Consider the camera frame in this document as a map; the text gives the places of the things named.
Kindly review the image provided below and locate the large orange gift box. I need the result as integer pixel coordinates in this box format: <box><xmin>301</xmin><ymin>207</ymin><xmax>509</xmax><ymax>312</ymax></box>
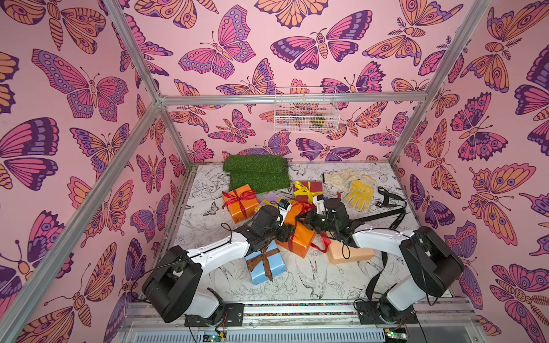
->
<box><xmin>276</xmin><ymin>200</ymin><xmax>316</xmax><ymax>259</ymax></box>

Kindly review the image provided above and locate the aluminium frame post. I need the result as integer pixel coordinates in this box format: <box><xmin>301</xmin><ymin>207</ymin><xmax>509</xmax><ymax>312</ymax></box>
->
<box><xmin>389</xmin><ymin>0</ymin><xmax>491</xmax><ymax>167</ymax></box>

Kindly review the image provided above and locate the small orange gift box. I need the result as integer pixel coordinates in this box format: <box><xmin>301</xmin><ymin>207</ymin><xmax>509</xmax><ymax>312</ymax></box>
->
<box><xmin>222</xmin><ymin>184</ymin><xmax>260</xmax><ymax>224</ymax></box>

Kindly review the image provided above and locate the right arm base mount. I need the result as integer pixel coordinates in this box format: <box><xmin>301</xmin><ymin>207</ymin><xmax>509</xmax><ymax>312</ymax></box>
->
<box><xmin>353</xmin><ymin>300</ymin><xmax>418</xmax><ymax>325</ymax></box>

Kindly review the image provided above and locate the brown ribbon on blue box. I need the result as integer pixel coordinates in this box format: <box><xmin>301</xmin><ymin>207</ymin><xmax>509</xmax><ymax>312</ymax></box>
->
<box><xmin>247</xmin><ymin>247</ymin><xmax>280</xmax><ymax>281</ymax></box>

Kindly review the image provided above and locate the light blue gift box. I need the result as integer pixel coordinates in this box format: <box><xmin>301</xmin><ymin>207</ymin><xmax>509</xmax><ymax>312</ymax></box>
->
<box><xmin>245</xmin><ymin>240</ymin><xmax>287</xmax><ymax>285</ymax></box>

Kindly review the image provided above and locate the yellow dotted work glove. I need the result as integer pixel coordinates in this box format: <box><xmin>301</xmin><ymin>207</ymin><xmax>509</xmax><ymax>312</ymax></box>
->
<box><xmin>343</xmin><ymin>175</ymin><xmax>377</xmax><ymax>212</ymax></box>

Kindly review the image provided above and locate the aluminium front rail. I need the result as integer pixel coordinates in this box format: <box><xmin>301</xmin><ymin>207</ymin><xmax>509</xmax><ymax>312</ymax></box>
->
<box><xmin>116</xmin><ymin>298</ymin><xmax>489</xmax><ymax>342</ymax></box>

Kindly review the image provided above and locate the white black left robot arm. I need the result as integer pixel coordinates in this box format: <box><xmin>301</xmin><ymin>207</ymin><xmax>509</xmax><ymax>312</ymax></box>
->
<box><xmin>142</xmin><ymin>201</ymin><xmax>292</xmax><ymax>325</ymax></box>

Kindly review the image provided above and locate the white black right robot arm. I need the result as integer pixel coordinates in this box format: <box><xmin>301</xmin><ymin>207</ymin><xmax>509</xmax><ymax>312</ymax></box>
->
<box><xmin>295</xmin><ymin>198</ymin><xmax>465</xmax><ymax>324</ymax></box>

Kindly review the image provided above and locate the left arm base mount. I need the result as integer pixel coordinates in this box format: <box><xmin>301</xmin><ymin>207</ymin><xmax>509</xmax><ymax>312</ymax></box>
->
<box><xmin>184</xmin><ymin>303</ymin><xmax>244</xmax><ymax>328</ymax></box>

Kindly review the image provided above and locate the peach gift box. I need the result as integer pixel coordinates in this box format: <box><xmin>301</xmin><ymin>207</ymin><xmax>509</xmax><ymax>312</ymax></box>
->
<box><xmin>327</xmin><ymin>241</ymin><xmax>375</xmax><ymax>264</ymax></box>

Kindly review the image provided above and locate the green artificial grass mat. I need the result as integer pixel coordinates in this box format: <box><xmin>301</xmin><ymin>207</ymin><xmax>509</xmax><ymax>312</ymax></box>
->
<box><xmin>222</xmin><ymin>155</ymin><xmax>290</xmax><ymax>194</ymax></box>

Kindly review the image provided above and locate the beige knit work glove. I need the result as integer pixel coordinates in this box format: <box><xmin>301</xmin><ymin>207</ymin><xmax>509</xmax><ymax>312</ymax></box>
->
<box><xmin>323</xmin><ymin>168</ymin><xmax>363</xmax><ymax>193</ymax></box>

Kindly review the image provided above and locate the dark red gift box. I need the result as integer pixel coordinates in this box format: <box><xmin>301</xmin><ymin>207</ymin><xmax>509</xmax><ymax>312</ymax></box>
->
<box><xmin>293</xmin><ymin>179</ymin><xmax>324</xmax><ymax>204</ymax></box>

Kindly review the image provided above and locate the yellow ribbon on lilac box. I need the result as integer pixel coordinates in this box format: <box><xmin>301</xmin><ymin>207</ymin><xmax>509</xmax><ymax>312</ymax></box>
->
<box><xmin>255</xmin><ymin>200</ymin><xmax>278</xmax><ymax>212</ymax></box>

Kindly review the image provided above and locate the red ribbon on small box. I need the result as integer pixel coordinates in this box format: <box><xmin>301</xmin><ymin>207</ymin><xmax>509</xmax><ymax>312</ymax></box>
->
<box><xmin>222</xmin><ymin>189</ymin><xmax>258</xmax><ymax>220</ymax></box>

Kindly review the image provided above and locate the white wire basket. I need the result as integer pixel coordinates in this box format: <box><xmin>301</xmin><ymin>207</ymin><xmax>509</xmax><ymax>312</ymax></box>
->
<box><xmin>272</xmin><ymin>93</ymin><xmax>340</xmax><ymax>134</ymax></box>

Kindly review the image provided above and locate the lilac gift box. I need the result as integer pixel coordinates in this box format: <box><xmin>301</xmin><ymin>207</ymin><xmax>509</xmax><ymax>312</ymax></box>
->
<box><xmin>262</xmin><ymin>192</ymin><xmax>282</xmax><ymax>207</ymax></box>

